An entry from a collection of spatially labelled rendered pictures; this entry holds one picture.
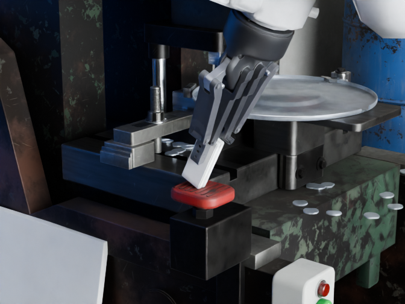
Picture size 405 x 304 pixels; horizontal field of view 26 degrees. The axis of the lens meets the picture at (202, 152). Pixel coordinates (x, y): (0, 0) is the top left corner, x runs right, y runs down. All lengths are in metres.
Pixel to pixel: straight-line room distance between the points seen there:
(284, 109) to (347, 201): 0.19
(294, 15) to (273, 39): 0.04
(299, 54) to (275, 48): 2.86
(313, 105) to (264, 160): 0.11
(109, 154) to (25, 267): 0.27
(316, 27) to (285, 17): 2.98
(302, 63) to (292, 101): 2.52
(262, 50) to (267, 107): 0.37
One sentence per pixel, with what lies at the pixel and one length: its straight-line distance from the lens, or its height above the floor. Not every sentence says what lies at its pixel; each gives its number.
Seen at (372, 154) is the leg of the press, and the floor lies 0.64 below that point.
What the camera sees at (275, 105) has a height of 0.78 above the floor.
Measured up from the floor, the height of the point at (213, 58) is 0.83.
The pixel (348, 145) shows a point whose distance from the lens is 1.55.
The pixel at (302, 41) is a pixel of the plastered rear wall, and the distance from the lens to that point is 3.83.
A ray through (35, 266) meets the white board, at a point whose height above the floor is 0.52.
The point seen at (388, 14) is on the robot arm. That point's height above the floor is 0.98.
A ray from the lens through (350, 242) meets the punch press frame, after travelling 1.43.
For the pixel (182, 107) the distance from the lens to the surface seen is 1.42.
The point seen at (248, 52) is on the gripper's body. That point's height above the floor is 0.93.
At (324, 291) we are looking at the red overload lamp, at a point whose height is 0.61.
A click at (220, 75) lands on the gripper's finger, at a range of 0.97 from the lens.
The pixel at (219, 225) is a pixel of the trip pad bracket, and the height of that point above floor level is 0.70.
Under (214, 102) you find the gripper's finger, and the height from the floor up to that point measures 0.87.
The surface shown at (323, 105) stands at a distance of 1.34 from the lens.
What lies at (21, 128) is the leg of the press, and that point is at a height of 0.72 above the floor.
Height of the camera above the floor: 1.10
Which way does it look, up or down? 17 degrees down
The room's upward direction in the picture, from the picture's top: straight up
